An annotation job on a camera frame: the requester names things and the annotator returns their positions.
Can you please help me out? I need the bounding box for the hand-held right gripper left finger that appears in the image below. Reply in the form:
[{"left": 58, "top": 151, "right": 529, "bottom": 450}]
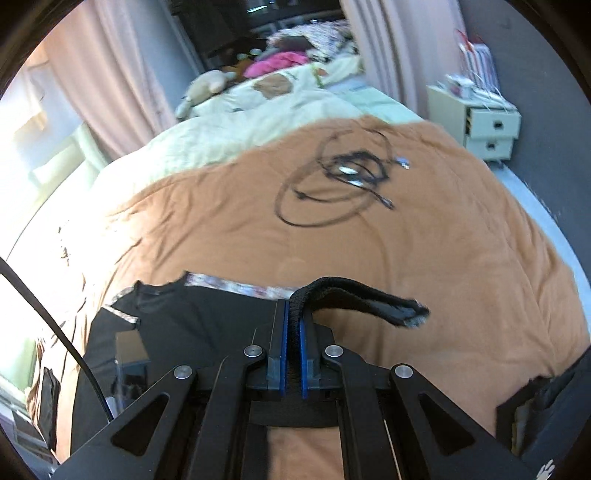
[{"left": 53, "top": 300, "right": 289, "bottom": 480}]

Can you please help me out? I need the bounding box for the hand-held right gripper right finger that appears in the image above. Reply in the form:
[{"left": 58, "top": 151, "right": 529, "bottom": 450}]
[{"left": 299, "top": 318, "right": 546, "bottom": 480}]

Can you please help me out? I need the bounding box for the black garment with floral trim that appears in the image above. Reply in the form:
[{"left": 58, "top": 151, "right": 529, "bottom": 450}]
[{"left": 69, "top": 272, "right": 431, "bottom": 480}]

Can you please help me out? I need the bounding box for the black hanging bag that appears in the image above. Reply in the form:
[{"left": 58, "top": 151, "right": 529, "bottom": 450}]
[{"left": 37, "top": 367, "right": 62, "bottom": 450}]

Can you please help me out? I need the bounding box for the orange blanket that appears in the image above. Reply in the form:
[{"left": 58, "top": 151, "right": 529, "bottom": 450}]
[{"left": 25, "top": 115, "right": 591, "bottom": 480}]

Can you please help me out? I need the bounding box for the cream bear print duvet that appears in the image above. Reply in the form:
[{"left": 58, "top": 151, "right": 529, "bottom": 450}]
[{"left": 90, "top": 55, "right": 370, "bottom": 195}]

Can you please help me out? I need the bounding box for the black cloth with paw print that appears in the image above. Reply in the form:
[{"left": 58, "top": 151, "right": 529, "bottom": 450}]
[{"left": 496, "top": 351, "right": 591, "bottom": 480}]

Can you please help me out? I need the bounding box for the light green bed sheet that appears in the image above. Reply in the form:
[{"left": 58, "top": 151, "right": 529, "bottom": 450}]
[{"left": 337, "top": 83, "right": 426, "bottom": 125}]

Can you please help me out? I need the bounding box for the beige stuffed toy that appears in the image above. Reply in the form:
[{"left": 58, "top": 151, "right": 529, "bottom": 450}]
[{"left": 175, "top": 69, "right": 232, "bottom": 118}]

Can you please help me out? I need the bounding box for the pink curtain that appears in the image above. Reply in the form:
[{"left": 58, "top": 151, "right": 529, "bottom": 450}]
[
  {"left": 339, "top": 0, "right": 467, "bottom": 121},
  {"left": 28, "top": 0, "right": 185, "bottom": 167}
]

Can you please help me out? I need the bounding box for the pink clothing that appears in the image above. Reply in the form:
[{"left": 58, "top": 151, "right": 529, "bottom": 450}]
[{"left": 242, "top": 51, "right": 310, "bottom": 79}]

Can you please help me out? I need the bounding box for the cream drawer cabinet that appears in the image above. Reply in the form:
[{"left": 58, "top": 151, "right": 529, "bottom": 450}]
[{"left": 427, "top": 84, "right": 522, "bottom": 162}]

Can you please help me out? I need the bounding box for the floral cloth pile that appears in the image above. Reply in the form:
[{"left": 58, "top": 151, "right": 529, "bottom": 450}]
[{"left": 268, "top": 18, "right": 361, "bottom": 61}]

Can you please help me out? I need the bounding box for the dark shelf unit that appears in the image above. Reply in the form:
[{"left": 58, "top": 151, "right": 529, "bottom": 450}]
[{"left": 171, "top": 0, "right": 342, "bottom": 70}]

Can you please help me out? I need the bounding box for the striped paper bag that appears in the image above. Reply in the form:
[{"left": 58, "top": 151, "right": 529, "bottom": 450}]
[{"left": 455, "top": 30, "right": 502, "bottom": 93}]

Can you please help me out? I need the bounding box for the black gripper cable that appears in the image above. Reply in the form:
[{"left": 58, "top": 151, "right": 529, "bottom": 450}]
[{"left": 0, "top": 256, "right": 114, "bottom": 423}]

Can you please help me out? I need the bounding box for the black cable bundle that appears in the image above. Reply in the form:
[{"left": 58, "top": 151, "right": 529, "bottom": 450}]
[{"left": 276, "top": 127, "right": 411, "bottom": 228}]

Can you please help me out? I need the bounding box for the pale green bed frame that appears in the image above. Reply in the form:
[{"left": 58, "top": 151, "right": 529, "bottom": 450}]
[{"left": 28, "top": 122, "right": 112, "bottom": 185}]

